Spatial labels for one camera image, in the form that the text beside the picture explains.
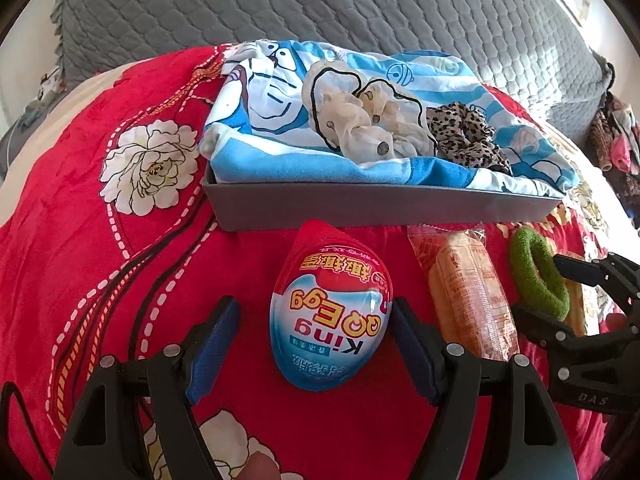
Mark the yellow snack packet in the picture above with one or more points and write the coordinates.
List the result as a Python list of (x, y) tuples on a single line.
[(577, 310)]

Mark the white floral bag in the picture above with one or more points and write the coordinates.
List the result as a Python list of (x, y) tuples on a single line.
[(50, 90)]

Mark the orange snack packet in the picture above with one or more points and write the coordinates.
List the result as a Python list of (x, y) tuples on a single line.
[(465, 290)]

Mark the grey cardboard box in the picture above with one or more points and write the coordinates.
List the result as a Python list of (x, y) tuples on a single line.
[(350, 207)]

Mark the blue striped cartoon cloth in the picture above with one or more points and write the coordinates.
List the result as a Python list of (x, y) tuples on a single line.
[(260, 160)]

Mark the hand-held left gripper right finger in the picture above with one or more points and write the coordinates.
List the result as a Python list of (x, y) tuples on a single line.
[(417, 350)]

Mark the person's left hand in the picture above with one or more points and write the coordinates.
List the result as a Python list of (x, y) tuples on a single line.
[(257, 467)]

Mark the pile of clothes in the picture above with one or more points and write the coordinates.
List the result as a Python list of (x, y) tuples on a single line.
[(615, 135)]

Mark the white sheer scrunchie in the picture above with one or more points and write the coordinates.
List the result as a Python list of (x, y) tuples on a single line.
[(350, 130)]

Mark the grey bedside stand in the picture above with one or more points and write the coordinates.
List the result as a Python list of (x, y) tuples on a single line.
[(20, 135)]

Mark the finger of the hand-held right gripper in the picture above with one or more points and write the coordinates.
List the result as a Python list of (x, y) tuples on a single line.
[(585, 270), (540, 325)]

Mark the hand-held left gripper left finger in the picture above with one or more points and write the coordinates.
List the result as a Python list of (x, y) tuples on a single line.
[(215, 345)]

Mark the green hair scrunchie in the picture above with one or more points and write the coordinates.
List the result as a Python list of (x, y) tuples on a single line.
[(525, 270)]

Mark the grey quilted cover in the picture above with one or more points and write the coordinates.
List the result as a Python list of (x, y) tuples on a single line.
[(250, 5)]

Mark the leopard print scrunchie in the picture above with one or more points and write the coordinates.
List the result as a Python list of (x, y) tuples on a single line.
[(460, 135)]

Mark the red blue toy egg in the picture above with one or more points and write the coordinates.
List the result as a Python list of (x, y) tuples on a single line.
[(330, 310)]

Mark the red floral blanket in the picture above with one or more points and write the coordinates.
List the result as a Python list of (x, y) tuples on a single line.
[(75, 260)]

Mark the person's right hand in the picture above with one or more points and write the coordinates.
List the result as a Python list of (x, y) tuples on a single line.
[(617, 321)]

